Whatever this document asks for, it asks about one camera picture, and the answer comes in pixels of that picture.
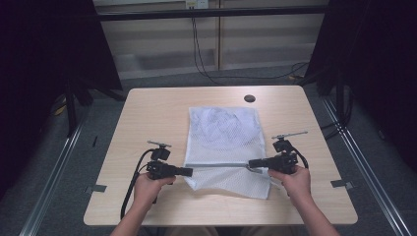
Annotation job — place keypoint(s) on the grey tape strip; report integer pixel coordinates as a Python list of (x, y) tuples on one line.
[(96, 188), (341, 184)]

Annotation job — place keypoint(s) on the person's left hand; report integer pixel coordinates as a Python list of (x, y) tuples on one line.
[(147, 191)]

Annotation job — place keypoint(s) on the black metal stand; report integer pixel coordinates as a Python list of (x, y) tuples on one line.
[(341, 98)]

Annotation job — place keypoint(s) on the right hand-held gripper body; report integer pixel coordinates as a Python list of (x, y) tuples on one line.
[(283, 162)]

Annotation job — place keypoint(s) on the white crumpled cloth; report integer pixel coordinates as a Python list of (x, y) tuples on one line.
[(223, 126)]

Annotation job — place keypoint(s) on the dark round table grommet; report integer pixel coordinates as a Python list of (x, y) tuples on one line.
[(250, 98)]

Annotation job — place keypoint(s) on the metal floor rail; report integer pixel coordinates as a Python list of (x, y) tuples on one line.
[(49, 183), (367, 177)]

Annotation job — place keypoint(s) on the white wall power outlet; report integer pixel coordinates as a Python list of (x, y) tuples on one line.
[(196, 4)]

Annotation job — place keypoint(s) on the black curtain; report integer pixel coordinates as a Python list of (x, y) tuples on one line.
[(42, 65), (377, 65)]

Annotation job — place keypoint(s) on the black horizontal bar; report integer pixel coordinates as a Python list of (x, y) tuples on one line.
[(209, 13)]

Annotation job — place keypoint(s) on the white mesh laundry bag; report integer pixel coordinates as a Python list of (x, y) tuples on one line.
[(226, 137)]

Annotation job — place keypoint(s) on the small black tape piece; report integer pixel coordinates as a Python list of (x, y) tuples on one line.
[(95, 141)]

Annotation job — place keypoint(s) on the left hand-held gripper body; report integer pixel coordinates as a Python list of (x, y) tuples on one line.
[(160, 168)]

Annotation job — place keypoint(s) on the person's right hand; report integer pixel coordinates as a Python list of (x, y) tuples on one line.
[(298, 185)]

